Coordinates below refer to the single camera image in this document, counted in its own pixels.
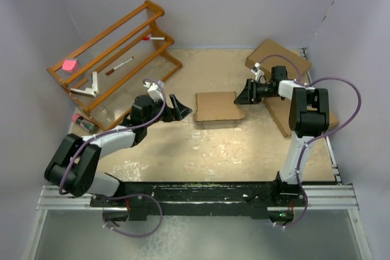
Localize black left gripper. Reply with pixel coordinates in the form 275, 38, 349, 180
144, 94, 191, 127

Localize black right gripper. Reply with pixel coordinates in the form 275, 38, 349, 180
234, 78, 277, 105

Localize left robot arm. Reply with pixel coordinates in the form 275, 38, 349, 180
44, 94, 192, 206

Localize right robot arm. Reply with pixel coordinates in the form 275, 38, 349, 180
234, 63, 330, 206

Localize medium folded cardboard box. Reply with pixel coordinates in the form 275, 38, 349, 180
263, 97, 291, 137

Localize large folded cardboard box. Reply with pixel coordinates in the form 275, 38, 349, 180
244, 39, 312, 80

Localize small folded cardboard box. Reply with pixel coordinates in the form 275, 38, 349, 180
328, 111, 339, 129

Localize orange wooden rack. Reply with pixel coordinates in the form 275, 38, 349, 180
47, 0, 182, 130

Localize brown capped white marker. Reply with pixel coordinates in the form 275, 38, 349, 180
105, 57, 134, 76

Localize red capped white marker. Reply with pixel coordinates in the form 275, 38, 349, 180
142, 36, 165, 41

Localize pink capped green can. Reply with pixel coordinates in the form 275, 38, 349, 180
72, 113, 98, 134

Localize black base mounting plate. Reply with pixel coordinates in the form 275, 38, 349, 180
91, 180, 307, 221

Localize pink eraser block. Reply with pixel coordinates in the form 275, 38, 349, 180
62, 58, 79, 73

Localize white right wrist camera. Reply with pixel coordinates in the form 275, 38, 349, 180
250, 62, 264, 82

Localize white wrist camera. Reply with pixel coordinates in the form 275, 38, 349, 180
143, 80, 164, 100
250, 62, 264, 82

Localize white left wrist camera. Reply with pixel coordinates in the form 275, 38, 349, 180
143, 80, 164, 100

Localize white angled bracket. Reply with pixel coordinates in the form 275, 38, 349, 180
70, 71, 100, 98

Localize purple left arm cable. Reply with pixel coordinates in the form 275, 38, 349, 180
57, 79, 168, 238

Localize aluminium frame rail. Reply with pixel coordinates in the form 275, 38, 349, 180
37, 185, 359, 211

